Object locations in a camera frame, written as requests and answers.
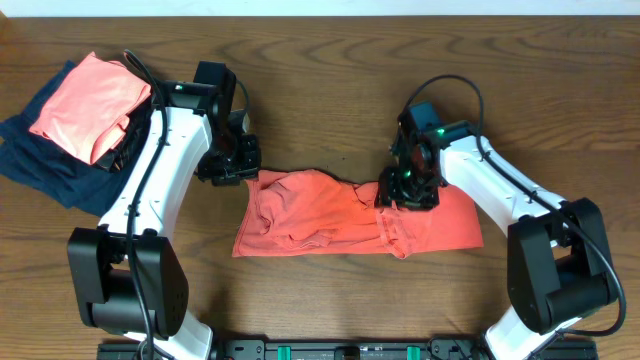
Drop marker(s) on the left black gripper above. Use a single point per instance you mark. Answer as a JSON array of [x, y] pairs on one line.
[[232, 168]]

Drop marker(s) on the red printed t-shirt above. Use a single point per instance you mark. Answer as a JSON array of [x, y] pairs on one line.
[[309, 212]]

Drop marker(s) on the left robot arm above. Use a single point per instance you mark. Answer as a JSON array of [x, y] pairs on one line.
[[127, 278]]

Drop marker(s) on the folded navy blue garment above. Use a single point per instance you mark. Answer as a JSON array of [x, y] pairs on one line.
[[36, 162]]

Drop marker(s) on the folded black patterned garment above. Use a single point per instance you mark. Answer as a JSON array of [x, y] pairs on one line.
[[132, 135]]

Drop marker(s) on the folded pink shirt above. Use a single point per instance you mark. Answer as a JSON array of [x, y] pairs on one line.
[[88, 114]]

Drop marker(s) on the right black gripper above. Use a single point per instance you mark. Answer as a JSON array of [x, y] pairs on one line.
[[389, 190]]

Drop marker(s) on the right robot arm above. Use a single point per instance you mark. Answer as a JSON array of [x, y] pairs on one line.
[[559, 266]]

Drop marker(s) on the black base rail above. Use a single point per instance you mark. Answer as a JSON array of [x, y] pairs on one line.
[[345, 351]]

